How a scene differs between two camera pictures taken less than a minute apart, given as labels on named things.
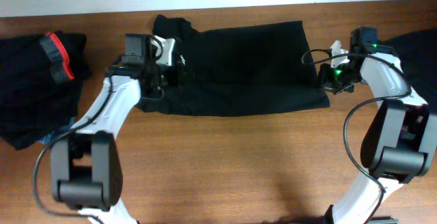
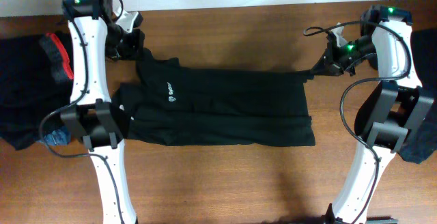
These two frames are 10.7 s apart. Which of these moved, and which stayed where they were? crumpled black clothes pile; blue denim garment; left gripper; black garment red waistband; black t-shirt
Moved: black t-shirt; left gripper
Stayed: crumpled black clothes pile; black garment red waistband; blue denim garment
